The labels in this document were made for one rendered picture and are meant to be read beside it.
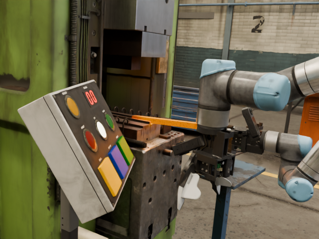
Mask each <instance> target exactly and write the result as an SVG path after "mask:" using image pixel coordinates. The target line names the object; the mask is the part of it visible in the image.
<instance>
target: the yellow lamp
mask: <svg viewBox="0 0 319 239"><path fill-rule="evenodd" d="M67 103H68V106H69V108H70V110H71V112H72V113H73V114H75V115H76V116H78V114H79V111H78V108H77V106H76V104H75V102H74V101H73V100H72V99H71V98H67Z"/></svg>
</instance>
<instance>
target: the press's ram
mask: <svg viewBox="0 0 319 239"><path fill-rule="evenodd" d="M174 2H175V0H104V20H103V29H104V30H123V31H143V32H150V33H155V34H161V35H167V36H172V28H173V15H174Z"/></svg>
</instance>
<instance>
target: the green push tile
mask: <svg viewBox="0 0 319 239"><path fill-rule="evenodd" d="M116 144H117V146H118V148H119V150H120V152H121V154H122V156H123V158H124V160H125V161H126V163H127V165H128V166H129V165H130V164H131V162H132V159H133V157H134V156H133V154H132V152H131V150H130V148H129V146H128V144H127V142H126V141H125V139H124V137H123V136H120V137H119V139H118V140H117V142H116Z"/></svg>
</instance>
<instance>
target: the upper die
mask: <svg viewBox="0 0 319 239"><path fill-rule="evenodd" d="M166 42H167V35H161V34H155V33H150V32H143V31H123V30H103V54H110V55H125V56H137V57H161V58H165V56H166Z"/></svg>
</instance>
